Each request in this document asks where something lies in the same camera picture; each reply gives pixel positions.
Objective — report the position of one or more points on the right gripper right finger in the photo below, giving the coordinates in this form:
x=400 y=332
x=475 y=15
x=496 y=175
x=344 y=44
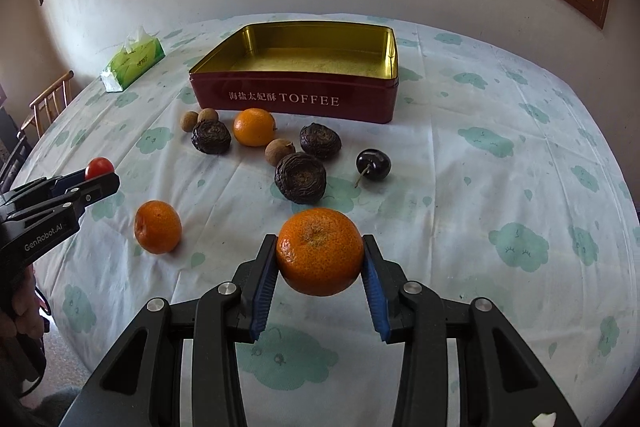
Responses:
x=501 y=381

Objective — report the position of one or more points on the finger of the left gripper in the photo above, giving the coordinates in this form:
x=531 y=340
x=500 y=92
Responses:
x=42 y=189
x=80 y=197

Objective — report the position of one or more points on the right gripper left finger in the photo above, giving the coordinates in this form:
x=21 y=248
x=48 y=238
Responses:
x=138 y=381

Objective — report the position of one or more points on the red tomato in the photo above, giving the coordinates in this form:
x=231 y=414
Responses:
x=98 y=167

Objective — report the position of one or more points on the large orange mandarin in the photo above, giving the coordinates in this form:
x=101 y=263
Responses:
x=157 y=227

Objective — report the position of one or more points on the small mandarin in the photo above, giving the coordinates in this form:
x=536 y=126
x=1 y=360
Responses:
x=320 y=252

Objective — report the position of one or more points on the dark cherry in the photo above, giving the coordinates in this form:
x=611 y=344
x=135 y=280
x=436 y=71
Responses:
x=372 y=164

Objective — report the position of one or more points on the left hand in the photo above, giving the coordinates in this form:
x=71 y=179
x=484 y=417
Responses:
x=24 y=317

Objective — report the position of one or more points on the wooden chair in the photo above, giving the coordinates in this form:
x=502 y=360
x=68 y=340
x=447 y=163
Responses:
x=47 y=106

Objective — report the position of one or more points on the left longan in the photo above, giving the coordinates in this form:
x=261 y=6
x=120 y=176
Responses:
x=188 y=121

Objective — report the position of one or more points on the longan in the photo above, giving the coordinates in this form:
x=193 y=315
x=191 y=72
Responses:
x=277 y=149
x=208 y=114
x=188 y=121

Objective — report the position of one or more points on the large dried date left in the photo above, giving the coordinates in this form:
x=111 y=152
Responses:
x=211 y=137

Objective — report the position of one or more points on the large dried date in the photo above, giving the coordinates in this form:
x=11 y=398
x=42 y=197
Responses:
x=301 y=178
x=211 y=137

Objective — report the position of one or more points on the green tissue pack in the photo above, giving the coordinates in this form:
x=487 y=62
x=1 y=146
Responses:
x=139 y=53

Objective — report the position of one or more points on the small orange by tin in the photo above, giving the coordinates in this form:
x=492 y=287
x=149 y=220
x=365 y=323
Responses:
x=254 y=127

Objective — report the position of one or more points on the cloud print tablecloth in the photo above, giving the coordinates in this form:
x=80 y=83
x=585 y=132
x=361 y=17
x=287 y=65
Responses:
x=502 y=186

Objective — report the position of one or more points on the large dried date right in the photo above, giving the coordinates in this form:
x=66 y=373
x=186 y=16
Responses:
x=301 y=178

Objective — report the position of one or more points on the small dried date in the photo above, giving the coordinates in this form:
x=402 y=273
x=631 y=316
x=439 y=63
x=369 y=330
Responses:
x=319 y=141

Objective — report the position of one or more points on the red toffee tin box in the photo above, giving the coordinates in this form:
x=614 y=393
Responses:
x=326 y=68

